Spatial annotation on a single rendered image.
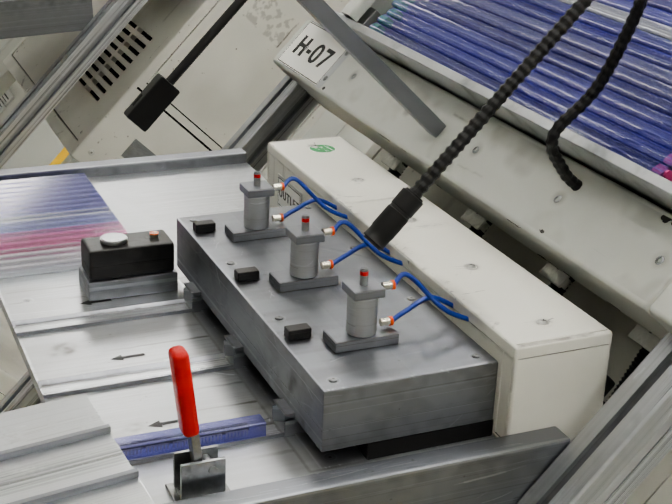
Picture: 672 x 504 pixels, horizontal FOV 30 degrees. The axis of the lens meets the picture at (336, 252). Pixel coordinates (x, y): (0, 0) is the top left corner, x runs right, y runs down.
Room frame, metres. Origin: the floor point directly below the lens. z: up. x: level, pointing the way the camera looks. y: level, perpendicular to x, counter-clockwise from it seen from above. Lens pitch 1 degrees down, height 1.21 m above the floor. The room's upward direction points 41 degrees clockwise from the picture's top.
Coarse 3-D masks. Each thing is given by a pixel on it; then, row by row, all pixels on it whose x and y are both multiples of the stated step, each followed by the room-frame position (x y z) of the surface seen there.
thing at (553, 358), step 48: (288, 144) 1.27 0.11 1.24; (336, 144) 1.27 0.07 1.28; (288, 192) 1.23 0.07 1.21; (336, 192) 1.14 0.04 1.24; (384, 192) 1.14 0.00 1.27; (432, 240) 1.04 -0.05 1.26; (480, 240) 1.04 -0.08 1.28; (432, 288) 0.97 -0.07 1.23; (480, 288) 0.95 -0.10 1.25; (528, 288) 0.95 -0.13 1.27; (480, 336) 0.90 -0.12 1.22; (528, 336) 0.88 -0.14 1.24; (576, 336) 0.88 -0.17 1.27; (528, 384) 0.87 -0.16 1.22; (576, 384) 0.89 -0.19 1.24; (576, 432) 0.91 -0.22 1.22
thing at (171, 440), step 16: (256, 416) 0.89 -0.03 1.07; (160, 432) 0.86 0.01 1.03; (176, 432) 0.87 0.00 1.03; (208, 432) 0.87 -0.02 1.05; (224, 432) 0.87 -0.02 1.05; (240, 432) 0.88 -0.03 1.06; (256, 432) 0.88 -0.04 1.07; (128, 448) 0.85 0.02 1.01; (144, 448) 0.85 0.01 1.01; (160, 448) 0.86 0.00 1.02; (176, 448) 0.86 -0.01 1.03
